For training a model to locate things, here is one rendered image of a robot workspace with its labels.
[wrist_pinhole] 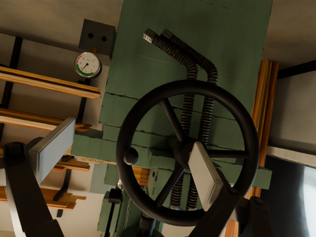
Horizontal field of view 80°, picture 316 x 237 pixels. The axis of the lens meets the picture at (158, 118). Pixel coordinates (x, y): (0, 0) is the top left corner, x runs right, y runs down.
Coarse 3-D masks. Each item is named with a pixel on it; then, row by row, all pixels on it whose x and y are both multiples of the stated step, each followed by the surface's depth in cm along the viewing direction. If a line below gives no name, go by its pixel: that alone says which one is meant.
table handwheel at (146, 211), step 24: (144, 96) 36; (168, 96) 36; (216, 96) 37; (240, 120) 38; (120, 144) 35; (168, 144) 53; (192, 144) 35; (120, 168) 35; (144, 192) 37; (168, 192) 37; (240, 192) 38; (168, 216) 36; (192, 216) 37
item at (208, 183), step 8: (200, 144) 20; (192, 152) 21; (200, 152) 19; (192, 160) 20; (200, 160) 18; (208, 160) 17; (192, 168) 20; (200, 168) 18; (208, 168) 16; (192, 176) 20; (200, 176) 18; (208, 176) 16; (216, 176) 15; (200, 184) 17; (208, 184) 16; (216, 184) 15; (200, 192) 17; (208, 192) 15; (216, 192) 15; (200, 200) 16; (208, 200) 15; (208, 208) 15
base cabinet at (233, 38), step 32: (128, 0) 53; (160, 0) 54; (192, 0) 55; (224, 0) 56; (256, 0) 57; (128, 32) 54; (160, 32) 54; (192, 32) 55; (224, 32) 56; (256, 32) 58; (128, 64) 54; (160, 64) 55; (224, 64) 56; (256, 64) 58; (128, 96) 54
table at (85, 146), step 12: (84, 132) 59; (96, 132) 65; (72, 144) 52; (84, 144) 52; (96, 144) 53; (108, 144) 53; (132, 144) 54; (84, 156) 52; (96, 156) 53; (108, 156) 53; (144, 156) 54; (156, 156) 45; (168, 156) 46; (168, 168) 45; (228, 168) 57; (240, 168) 57; (264, 168) 60; (228, 180) 57; (264, 180) 58
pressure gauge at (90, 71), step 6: (84, 54) 46; (90, 54) 46; (78, 60) 46; (84, 60) 46; (90, 60) 46; (96, 60) 47; (78, 66) 46; (84, 66) 46; (90, 66) 46; (96, 66) 47; (78, 72) 46; (84, 72) 46; (90, 72) 46; (96, 72) 46; (90, 78) 48
